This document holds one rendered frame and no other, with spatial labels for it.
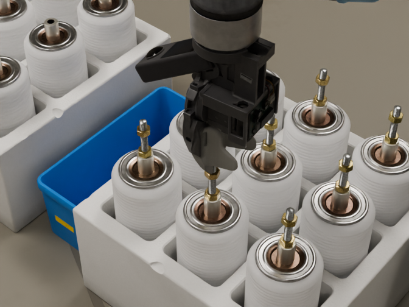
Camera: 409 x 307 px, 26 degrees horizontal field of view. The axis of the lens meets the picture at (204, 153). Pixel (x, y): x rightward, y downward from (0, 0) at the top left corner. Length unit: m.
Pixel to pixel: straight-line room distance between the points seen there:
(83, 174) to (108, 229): 0.26
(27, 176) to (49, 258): 0.13
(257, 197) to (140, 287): 0.21
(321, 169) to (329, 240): 0.17
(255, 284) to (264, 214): 0.16
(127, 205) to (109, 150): 0.30
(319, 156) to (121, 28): 0.42
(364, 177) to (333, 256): 0.12
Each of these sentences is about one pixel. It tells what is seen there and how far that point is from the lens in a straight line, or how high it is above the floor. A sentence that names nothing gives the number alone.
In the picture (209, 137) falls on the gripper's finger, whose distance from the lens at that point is 1.02.
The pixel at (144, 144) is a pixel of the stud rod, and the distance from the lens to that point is 1.17.
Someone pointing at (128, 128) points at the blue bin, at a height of 0.09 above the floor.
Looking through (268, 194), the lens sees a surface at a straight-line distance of 1.19.
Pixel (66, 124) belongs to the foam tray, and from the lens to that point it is 1.43.
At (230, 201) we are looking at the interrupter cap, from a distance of 1.16.
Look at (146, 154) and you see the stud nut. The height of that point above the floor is 0.29.
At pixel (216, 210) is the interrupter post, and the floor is 0.26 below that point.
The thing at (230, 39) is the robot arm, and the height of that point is 0.57.
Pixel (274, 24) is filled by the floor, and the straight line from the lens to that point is 1.88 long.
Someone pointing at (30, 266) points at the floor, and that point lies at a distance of 1.44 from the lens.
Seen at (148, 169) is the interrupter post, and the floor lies 0.26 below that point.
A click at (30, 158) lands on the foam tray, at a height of 0.13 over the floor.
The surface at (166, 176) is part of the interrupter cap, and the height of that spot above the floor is 0.25.
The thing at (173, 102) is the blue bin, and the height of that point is 0.10.
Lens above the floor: 1.11
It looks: 45 degrees down
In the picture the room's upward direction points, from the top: straight up
